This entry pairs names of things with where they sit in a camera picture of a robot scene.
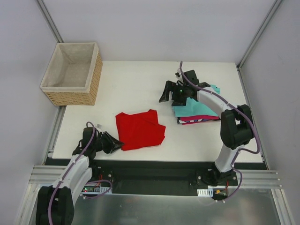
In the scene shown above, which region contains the teal t shirt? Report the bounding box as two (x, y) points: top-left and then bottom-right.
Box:
(172, 97), (217, 117)

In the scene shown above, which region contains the red t shirt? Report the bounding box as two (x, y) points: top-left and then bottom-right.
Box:
(116, 109), (166, 151)

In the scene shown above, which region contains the pink t shirt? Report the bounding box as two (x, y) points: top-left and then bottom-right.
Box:
(177, 115), (220, 125)

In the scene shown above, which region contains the wicker basket with cloth liner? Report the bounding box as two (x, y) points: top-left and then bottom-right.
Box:
(40, 42), (103, 106)

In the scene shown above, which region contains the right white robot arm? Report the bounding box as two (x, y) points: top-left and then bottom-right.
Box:
(159, 70), (254, 186)

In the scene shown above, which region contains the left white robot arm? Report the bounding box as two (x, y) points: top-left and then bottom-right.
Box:
(35, 126), (124, 225)

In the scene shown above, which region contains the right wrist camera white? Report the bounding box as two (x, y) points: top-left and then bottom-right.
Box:
(175, 70), (181, 78)

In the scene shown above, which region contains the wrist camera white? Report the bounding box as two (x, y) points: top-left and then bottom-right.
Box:
(175, 70), (181, 78)
(96, 124), (102, 130)

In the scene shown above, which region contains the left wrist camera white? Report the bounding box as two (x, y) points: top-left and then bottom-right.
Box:
(96, 124), (102, 130)

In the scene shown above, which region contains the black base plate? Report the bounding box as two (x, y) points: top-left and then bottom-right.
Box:
(91, 160), (238, 196)

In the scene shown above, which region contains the right aluminium frame post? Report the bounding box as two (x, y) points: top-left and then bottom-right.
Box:
(236, 0), (284, 71)

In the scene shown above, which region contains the aluminium frame post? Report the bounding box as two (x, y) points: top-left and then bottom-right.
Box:
(36, 0), (64, 43)
(236, 0), (284, 71)

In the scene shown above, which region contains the left aluminium frame post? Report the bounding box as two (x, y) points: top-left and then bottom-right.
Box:
(36, 0), (64, 43)

